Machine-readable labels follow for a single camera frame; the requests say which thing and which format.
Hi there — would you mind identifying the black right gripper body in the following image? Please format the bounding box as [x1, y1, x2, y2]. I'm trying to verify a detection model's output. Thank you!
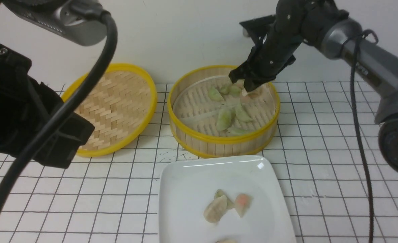
[246, 0, 305, 81]

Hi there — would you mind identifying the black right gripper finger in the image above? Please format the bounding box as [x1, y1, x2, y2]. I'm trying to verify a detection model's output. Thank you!
[243, 69, 279, 92]
[229, 60, 253, 84]

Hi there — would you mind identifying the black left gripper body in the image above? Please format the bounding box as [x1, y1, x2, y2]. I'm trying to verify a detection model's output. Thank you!
[0, 43, 95, 168]

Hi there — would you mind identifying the pale green steamed dumpling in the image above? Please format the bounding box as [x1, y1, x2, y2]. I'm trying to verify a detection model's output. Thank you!
[216, 108, 233, 131]

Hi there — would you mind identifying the beige white steamed dumpling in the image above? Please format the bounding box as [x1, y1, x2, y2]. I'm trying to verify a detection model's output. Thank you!
[203, 196, 227, 223]

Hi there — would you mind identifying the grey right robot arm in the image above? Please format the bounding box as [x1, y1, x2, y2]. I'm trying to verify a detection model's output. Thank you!
[229, 0, 398, 172]

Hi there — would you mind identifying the green dumpling on plate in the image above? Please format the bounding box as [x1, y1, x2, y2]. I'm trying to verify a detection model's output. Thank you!
[214, 189, 234, 210]

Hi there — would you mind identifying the white square ceramic plate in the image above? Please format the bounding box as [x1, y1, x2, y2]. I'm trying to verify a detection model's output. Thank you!
[158, 155, 296, 243]

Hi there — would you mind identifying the pink dumpling on plate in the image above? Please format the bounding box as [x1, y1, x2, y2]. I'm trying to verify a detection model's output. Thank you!
[233, 193, 252, 218]

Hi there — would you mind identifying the green dumpling top pair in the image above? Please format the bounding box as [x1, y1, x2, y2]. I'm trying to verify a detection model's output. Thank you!
[219, 84, 242, 97]

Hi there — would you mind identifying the yellow-rimmed bamboo steamer basket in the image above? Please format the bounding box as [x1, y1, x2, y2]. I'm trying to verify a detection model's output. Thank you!
[168, 65, 280, 158]

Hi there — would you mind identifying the yellow-rimmed bamboo steamer lid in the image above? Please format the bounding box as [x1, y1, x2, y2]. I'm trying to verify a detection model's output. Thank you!
[75, 63, 158, 157]

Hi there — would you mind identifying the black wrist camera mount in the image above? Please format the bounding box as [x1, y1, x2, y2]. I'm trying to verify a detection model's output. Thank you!
[239, 15, 276, 45]

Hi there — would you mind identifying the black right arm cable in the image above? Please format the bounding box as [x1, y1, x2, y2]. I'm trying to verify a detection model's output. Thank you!
[341, 29, 379, 243]

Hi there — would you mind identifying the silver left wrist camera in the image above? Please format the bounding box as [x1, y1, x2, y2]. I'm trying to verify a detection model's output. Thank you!
[3, 0, 106, 46]

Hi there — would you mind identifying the thick black camera cable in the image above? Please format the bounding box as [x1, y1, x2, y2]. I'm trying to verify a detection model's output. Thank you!
[0, 2, 118, 243]

